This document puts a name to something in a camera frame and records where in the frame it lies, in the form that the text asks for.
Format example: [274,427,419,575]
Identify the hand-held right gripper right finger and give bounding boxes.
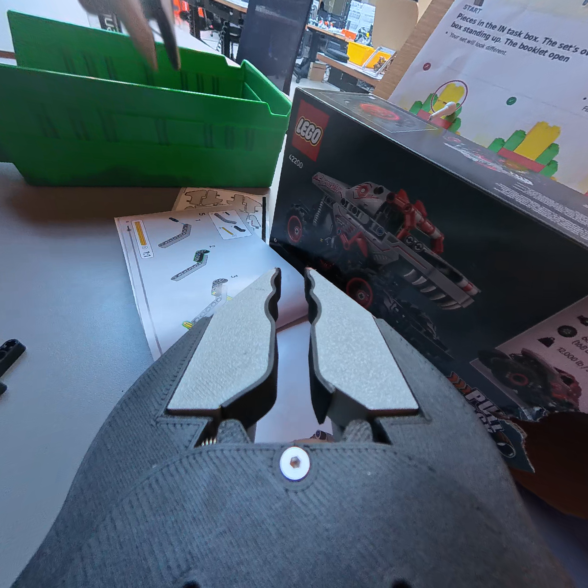
[304,268,420,437]

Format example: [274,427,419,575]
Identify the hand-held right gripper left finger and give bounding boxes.
[166,268,282,430]

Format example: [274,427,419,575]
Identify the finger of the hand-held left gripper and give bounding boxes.
[78,0,160,72]
[146,0,183,71]

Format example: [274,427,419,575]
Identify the green plastic bin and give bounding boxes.
[0,10,293,188]

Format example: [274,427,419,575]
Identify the lego instruction booklet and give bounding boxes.
[115,209,314,362]

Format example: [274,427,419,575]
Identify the lego sticker sheet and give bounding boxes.
[171,187,268,243]

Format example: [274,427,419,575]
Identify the dark lego set box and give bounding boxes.
[269,86,588,517]

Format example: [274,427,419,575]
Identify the black lego beam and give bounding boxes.
[0,338,27,369]

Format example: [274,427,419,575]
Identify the black upright panel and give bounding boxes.
[236,0,314,95]

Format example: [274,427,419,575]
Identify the wooden workbench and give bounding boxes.
[306,23,397,92]

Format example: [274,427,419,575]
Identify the yellow storage bin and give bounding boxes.
[346,40,376,70]

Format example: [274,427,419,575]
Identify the brown cardboard board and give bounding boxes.
[374,0,455,100]

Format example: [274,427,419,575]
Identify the white printed task sheet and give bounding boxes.
[388,0,588,194]

